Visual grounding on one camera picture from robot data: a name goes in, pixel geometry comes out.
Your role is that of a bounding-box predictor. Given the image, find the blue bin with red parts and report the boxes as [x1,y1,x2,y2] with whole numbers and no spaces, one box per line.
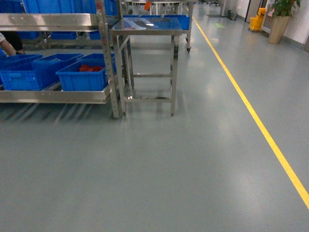
[56,59,108,91]

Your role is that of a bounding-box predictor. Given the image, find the red parts pile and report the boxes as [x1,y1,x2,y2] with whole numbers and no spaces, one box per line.
[79,64,103,72]

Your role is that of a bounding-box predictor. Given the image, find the stainless steel side table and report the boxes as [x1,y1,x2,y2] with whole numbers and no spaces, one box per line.
[111,18,182,116]

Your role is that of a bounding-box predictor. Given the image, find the far stainless steel rack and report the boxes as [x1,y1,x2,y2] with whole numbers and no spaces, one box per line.
[121,0,194,52]

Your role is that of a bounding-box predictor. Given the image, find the blue plastic bin middle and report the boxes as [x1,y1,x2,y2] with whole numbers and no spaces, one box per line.
[0,53,84,90]

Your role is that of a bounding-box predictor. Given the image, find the blue plastic bin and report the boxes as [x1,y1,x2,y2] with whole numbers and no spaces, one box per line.
[0,53,84,90]
[0,54,49,90]

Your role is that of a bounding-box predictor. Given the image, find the yellow mop bucket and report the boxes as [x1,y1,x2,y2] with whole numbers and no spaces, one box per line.
[249,8,266,31]

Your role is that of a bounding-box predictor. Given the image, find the blue plastic bin left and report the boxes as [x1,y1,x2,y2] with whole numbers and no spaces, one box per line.
[0,54,49,90]

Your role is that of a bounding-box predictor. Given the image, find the person in dark clothes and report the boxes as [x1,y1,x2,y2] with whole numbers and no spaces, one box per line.
[0,31,25,56]

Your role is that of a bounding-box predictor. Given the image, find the beige planter pot with plant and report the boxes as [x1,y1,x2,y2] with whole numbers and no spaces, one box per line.
[267,0,301,44]

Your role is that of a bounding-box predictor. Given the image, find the stainless steel flow rack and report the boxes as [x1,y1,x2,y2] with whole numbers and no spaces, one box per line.
[0,0,120,118]

